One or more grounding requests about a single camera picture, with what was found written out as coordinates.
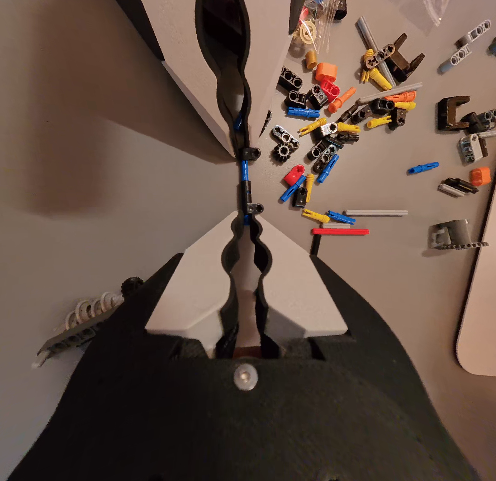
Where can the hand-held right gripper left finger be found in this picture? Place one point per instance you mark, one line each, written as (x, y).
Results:
(186, 295)

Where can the red lego axle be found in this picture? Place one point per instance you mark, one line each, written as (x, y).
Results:
(340, 231)

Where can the pile of small lego pieces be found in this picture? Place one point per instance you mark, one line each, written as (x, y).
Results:
(325, 71)

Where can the small orange lego piece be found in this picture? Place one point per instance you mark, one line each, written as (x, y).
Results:
(480, 177)

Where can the long grey lego axle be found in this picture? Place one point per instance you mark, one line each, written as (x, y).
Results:
(376, 213)

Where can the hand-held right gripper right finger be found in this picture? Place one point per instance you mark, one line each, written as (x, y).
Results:
(302, 295)

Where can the dark grey lego differential gear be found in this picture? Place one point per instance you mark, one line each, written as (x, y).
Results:
(451, 233)

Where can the short grey lego axle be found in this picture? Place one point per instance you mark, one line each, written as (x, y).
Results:
(336, 225)

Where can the light grey lego liftarm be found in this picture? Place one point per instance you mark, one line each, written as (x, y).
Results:
(474, 32)
(455, 58)

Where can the clear bag of lego parts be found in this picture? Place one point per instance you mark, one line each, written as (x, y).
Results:
(308, 31)

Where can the yellow lego pin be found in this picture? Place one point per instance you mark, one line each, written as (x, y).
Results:
(316, 215)

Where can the lego beam with white gears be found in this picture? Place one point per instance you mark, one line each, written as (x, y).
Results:
(73, 335)

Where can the blue black lego axle assembly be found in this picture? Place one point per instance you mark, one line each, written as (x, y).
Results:
(244, 171)

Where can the black grey lego connector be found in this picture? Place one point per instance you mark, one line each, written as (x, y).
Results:
(459, 186)

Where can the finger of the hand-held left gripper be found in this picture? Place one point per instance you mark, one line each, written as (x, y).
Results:
(174, 31)
(269, 43)

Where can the black lego axle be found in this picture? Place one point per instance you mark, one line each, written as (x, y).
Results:
(315, 246)

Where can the empty clear plastic bag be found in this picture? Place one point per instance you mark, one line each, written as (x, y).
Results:
(434, 0)

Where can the blue lego pin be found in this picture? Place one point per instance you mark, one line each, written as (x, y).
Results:
(422, 168)
(341, 216)

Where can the black lego bracket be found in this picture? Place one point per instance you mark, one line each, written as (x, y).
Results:
(399, 64)
(443, 115)

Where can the black lego pin connector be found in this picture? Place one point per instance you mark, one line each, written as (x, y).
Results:
(478, 120)

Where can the grey lego connector block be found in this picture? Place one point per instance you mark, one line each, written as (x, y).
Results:
(471, 147)

